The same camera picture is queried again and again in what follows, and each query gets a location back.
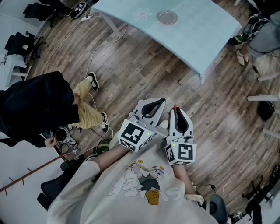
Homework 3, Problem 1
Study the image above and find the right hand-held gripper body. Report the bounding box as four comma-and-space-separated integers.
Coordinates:
164, 131, 196, 166

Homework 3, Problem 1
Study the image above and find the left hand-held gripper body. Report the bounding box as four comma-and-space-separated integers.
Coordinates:
117, 108, 160, 153

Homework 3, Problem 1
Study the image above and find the glass plate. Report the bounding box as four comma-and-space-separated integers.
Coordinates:
156, 9, 179, 25

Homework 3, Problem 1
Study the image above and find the person's right forearm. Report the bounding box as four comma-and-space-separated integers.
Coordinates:
172, 164, 196, 195

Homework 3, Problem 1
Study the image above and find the person's left forearm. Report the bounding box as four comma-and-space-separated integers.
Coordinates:
94, 143, 132, 173

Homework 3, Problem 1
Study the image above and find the green round bin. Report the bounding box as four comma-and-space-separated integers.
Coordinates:
95, 137, 113, 157

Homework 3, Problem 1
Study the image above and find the cream printed shirt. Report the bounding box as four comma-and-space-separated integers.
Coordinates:
47, 137, 228, 224

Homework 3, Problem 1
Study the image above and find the black bag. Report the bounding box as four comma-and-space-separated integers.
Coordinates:
256, 101, 275, 122

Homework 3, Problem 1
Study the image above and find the black chair base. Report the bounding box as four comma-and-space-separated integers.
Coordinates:
241, 175, 278, 204

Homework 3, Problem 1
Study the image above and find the light blue floral tablecloth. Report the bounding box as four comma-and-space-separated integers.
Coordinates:
91, 0, 242, 85

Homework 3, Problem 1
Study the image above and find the black grey office chair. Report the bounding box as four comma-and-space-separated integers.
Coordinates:
36, 159, 86, 212

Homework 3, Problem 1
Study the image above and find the green bottle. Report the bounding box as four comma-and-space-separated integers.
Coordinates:
231, 34, 248, 46

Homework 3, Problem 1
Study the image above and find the black white sneaker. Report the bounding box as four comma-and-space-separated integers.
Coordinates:
70, 2, 87, 19

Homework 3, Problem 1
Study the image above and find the white shelf unit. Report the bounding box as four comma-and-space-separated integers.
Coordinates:
4, 52, 32, 87

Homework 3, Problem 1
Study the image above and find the thick white cable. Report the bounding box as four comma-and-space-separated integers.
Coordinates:
84, 23, 129, 79

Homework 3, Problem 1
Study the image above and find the tangle of black cables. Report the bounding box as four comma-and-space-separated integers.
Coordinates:
41, 124, 79, 155

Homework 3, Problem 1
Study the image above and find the thin white cable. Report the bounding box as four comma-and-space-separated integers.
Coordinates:
36, 19, 85, 76

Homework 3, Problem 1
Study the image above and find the brown wooden rail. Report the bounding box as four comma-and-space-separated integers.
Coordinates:
0, 153, 73, 196

